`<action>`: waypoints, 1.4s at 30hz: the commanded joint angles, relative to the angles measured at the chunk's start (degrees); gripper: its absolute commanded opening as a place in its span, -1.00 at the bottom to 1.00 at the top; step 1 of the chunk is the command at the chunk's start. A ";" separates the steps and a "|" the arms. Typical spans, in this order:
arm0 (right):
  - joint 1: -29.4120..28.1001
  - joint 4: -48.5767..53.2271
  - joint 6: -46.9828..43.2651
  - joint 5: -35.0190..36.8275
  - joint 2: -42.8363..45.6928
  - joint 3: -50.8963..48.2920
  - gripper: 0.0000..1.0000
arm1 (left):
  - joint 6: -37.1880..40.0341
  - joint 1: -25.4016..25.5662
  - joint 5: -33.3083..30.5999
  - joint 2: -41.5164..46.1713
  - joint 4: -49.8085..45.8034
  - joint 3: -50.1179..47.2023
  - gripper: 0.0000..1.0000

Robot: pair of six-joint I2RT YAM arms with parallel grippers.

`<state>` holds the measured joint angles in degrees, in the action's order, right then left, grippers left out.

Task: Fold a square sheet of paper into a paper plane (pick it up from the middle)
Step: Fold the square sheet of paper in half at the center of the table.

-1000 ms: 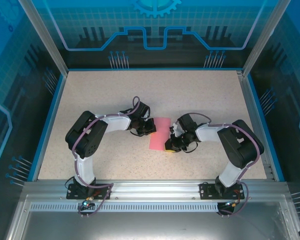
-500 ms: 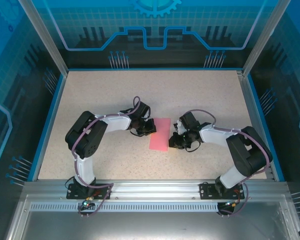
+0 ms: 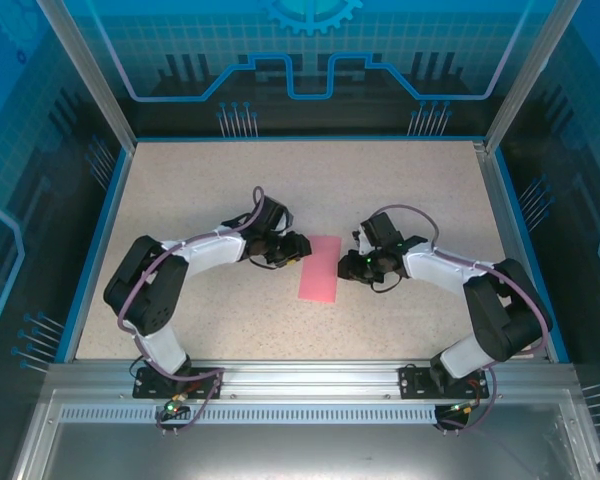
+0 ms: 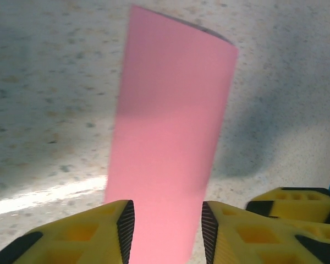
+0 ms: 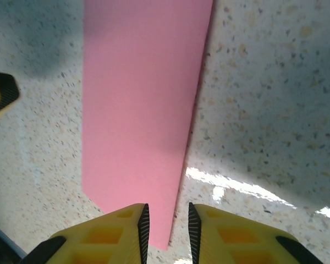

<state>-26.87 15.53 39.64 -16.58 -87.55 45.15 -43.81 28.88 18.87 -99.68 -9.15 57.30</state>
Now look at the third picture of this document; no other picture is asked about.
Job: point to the pink cloth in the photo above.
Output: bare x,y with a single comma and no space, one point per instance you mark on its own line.
320,280

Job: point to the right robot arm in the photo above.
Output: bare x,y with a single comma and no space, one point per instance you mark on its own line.
430,267

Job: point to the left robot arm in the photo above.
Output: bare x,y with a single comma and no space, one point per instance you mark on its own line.
215,252

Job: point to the blue table edge strip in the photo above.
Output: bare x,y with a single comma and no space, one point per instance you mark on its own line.
530,250
97,250

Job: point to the connector with green light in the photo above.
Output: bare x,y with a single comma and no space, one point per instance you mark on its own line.
462,407
175,404

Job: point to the grey metal tray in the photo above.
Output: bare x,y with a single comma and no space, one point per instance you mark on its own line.
305,450

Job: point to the aluminium mounting rail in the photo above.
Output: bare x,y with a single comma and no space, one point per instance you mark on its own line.
305,380

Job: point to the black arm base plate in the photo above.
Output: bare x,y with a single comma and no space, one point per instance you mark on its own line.
412,382
150,385

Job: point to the aluminium side rail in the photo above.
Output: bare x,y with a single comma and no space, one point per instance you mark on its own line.
500,225

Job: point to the aluminium frame post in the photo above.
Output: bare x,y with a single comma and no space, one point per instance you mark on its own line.
90,80
525,80

